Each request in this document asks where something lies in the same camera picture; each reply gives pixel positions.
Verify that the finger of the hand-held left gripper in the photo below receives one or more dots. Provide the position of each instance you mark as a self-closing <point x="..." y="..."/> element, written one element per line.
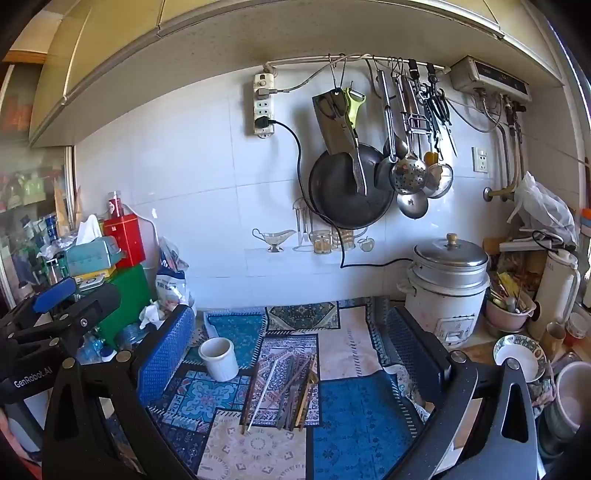
<point x="55" y="294"/>
<point x="92" y="307"/>

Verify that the steel cleaver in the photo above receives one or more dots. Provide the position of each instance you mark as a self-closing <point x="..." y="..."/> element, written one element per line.
<point x="341" y="138"/>

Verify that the patterned ceramic bowl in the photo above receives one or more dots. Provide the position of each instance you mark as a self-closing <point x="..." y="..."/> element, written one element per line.
<point x="517" y="357"/>

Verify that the metal mesh strainer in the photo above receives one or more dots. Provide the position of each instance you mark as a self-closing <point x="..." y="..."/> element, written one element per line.
<point x="441" y="180"/>

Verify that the dark brown chopstick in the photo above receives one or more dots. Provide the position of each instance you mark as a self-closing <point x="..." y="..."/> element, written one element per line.
<point x="249" y="394"/>

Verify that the white rice cooker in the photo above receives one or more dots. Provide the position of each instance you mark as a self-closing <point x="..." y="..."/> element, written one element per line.
<point x="448" y="295"/>

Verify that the metal hanging rail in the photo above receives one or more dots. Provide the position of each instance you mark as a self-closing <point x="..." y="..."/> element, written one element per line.
<point x="314" y="59"/>

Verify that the green plastic board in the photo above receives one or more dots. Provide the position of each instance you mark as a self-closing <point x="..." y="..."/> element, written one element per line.
<point x="127" y="304"/>

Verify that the bundle of metal chopsticks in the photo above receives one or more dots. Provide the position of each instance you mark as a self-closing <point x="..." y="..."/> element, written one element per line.
<point x="288" y="397"/>

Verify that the blue white plastic bag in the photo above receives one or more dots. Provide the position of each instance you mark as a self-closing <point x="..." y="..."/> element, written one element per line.
<point x="173" y="277"/>

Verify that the large white pot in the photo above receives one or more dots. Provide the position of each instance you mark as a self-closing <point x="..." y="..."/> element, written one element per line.
<point x="575" y="397"/>

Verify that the white ceramic cup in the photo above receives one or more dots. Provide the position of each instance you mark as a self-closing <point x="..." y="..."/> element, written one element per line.
<point x="219" y="360"/>

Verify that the metal ladle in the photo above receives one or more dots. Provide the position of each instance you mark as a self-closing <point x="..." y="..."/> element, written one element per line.
<point x="387" y="138"/>

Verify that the water pipes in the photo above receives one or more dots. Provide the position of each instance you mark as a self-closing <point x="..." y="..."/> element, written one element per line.
<point x="510" y="138"/>

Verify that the patterned patchwork mat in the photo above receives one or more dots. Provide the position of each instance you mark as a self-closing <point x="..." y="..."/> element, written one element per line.
<point x="360" y="415"/>

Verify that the green peeler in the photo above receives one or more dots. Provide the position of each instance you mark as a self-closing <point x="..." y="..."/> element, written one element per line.
<point x="354" y="106"/>

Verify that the brass wall faucet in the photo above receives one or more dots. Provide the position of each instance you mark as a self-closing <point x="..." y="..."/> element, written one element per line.
<point x="501" y="193"/>

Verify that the yellow wall cabinet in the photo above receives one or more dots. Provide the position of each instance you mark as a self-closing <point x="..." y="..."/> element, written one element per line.
<point x="277" y="37"/>

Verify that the white water heater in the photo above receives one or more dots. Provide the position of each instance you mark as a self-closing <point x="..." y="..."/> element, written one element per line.
<point x="489" y="76"/>

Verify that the white wall socket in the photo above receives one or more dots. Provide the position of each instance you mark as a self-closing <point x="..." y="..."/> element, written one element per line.
<point x="480" y="159"/>

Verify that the white power strip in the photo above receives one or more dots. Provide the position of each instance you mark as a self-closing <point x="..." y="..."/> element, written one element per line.
<point x="264" y="104"/>

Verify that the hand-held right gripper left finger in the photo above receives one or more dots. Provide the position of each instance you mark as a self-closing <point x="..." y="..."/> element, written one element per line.
<point x="166" y="350"/>

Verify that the brown paper bag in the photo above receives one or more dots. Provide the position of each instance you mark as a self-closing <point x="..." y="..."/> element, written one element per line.
<point x="62" y="203"/>

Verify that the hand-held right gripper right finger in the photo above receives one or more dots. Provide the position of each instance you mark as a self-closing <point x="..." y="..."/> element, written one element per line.
<point x="411" y="355"/>

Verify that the gold spoon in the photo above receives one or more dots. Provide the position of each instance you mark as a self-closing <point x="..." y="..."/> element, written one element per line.
<point x="310" y="383"/>

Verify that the glass door cabinet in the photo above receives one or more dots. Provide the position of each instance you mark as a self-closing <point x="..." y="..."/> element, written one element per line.
<point x="32" y="207"/>

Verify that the black wok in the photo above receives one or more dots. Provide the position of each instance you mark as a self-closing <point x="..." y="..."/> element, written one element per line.
<point x="332" y="194"/>

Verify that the metal slotted spoon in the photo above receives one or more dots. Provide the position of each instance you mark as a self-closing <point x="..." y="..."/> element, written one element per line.
<point x="408" y="175"/>

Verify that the pink bowl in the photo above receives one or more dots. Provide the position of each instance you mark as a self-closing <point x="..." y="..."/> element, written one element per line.
<point x="505" y="318"/>

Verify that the white thermos jug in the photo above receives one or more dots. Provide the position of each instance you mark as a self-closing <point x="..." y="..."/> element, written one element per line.
<point x="556" y="286"/>

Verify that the black kitchen shears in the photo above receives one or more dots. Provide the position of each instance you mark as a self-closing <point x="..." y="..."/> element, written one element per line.
<point x="436" y="104"/>

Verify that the teal tissue box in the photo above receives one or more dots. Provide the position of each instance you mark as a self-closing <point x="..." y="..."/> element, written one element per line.
<point x="92" y="256"/>

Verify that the red tin box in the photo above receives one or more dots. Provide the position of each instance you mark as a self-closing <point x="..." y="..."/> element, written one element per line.
<point x="124" y="240"/>

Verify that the white round bowl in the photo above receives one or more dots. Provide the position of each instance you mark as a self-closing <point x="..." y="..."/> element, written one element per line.
<point x="154" y="314"/>

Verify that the yellow flat box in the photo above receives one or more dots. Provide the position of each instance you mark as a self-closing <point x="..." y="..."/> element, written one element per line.
<point x="94" y="276"/>

